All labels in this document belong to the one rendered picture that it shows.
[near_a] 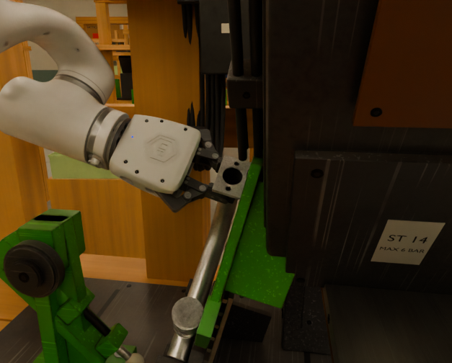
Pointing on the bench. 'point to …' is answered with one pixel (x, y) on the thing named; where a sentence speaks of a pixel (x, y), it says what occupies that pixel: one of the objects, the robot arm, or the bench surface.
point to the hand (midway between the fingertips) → (225, 181)
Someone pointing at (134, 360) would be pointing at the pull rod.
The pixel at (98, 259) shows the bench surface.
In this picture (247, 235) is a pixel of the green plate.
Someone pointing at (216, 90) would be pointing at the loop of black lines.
